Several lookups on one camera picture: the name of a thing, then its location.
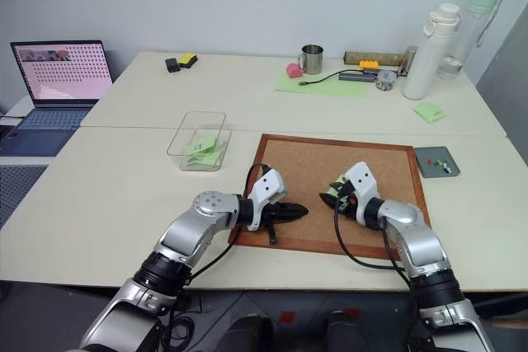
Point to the yellow and black eraser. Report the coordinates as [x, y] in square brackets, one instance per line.
[187, 59]

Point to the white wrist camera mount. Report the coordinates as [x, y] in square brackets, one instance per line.
[267, 187]
[363, 181]

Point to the grey partition panel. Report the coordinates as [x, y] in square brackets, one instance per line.
[505, 80]

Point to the wood-framed cork board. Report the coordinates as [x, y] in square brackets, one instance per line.
[326, 162]

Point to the grey perforated panel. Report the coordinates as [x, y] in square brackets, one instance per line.
[18, 193]

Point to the green paper sheet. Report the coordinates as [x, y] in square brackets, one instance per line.
[330, 89]

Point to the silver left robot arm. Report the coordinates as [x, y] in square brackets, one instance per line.
[187, 230]

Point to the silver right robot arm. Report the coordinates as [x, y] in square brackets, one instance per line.
[416, 236]

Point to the wooden bar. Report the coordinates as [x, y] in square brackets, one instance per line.
[371, 57]

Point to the plain green sticky note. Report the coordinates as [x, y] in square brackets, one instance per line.
[204, 160]
[425, 111]
[438, 117]

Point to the steel mug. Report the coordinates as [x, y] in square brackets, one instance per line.
[312, 59]

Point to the grey usb hub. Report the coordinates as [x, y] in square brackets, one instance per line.
[356, 76]

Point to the clear plastic box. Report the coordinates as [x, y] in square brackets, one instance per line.
[214, 121]

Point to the pink rounded object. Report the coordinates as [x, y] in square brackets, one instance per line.
[293, 71]

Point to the green note with writing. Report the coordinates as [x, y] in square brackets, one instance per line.
[202, 144]

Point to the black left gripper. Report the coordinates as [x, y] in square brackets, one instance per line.
[274, 212]

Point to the grey square tray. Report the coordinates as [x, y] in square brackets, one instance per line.
[433, 170]

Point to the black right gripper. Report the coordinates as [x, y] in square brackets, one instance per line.
[346, 201]

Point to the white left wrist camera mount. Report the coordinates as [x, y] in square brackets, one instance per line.
[267, 187]

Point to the small black box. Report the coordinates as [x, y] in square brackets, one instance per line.
[173, 65]

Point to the dark rounded shape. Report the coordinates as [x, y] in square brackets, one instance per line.
[346, 333]
[247, 333]

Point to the open blue laptop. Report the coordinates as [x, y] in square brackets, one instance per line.
[62, 76]

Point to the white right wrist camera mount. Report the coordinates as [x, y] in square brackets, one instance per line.
[363, 181]

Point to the yellow toy brick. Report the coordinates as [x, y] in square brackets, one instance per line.
[369, 65]

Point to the white water bottle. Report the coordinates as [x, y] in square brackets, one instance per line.
[427, 59]

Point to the clear bottle with green lid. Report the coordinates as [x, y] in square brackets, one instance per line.
[468, 30]

